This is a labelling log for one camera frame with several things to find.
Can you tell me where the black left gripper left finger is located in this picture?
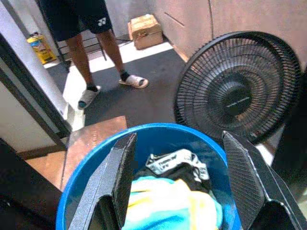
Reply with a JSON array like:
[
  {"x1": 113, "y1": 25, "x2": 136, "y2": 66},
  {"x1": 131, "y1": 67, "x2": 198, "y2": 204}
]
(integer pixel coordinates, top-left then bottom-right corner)
[{"x1": 68, "y1": 132, "x2": 138, "y2": 230}]

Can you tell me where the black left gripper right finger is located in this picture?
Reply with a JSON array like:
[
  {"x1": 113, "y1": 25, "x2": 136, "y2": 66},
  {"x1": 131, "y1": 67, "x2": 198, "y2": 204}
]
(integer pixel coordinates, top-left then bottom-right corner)
[{"x1": 222, "y1": 130, "x2": 307, "y2": 230}]

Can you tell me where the blue and yellow garment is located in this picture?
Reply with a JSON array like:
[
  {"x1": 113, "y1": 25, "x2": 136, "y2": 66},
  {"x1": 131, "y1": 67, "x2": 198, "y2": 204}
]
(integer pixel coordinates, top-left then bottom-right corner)
[{"x1": 122, "y1": 176, "x2": 224, "y2": 230}]

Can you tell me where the blue plastic bucket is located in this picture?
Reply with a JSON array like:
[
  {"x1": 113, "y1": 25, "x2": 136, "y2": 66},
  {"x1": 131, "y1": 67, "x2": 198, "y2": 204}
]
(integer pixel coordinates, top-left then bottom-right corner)
[{"x1": 55, "y1": 123, "x2": 240, "y2": 230}]

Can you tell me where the black electric fan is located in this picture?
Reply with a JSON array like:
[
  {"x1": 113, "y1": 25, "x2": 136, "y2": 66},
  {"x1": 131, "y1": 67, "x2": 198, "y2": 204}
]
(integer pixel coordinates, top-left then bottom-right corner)
[{"x1": 174, "y1": 30, "x2": 303, "y2": 146}]

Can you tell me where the white slide sandal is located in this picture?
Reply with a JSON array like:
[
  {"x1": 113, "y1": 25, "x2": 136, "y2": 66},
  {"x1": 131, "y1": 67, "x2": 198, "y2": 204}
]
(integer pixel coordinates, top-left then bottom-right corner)
[
  {"x1": 78, "y1": 85, "x2": 102, "y2": 110},
  {"x1": 118, "y1": 74, "x2": 149, "y2": 89}
]

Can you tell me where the yellow plastic canister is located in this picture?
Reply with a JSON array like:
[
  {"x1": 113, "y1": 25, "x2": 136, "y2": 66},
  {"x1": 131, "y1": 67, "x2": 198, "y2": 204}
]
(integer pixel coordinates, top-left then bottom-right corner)
[{"x1": 26, "y1": 32, "x2": 58, "y2": 65}]

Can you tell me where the brown cardboard box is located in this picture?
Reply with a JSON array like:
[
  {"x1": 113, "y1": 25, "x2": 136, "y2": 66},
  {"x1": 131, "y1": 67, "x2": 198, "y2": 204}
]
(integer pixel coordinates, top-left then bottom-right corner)
[{"x1": 127, "y1": 14, "x2": 164, "y2": 50}]

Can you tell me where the person in dark shorts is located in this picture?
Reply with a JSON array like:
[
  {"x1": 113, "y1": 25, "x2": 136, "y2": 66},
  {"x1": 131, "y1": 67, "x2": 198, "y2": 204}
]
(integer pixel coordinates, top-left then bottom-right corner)
[{"x1": 39, "y1": 0, "x2": 131, "y2": 93}]

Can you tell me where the black sliding door frame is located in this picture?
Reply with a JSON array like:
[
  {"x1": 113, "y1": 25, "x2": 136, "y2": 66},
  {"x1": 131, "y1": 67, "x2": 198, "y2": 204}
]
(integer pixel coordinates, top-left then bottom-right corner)
[{"x1": 0, "y1": 33, "x2": 72, "y2": 150}]

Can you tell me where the black metal frame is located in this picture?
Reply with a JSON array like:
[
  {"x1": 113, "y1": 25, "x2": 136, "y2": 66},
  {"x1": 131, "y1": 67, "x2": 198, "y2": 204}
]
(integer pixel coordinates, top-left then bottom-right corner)
[{"x1": 54, "y1": 28, "x2": 108, "y2": 70}]

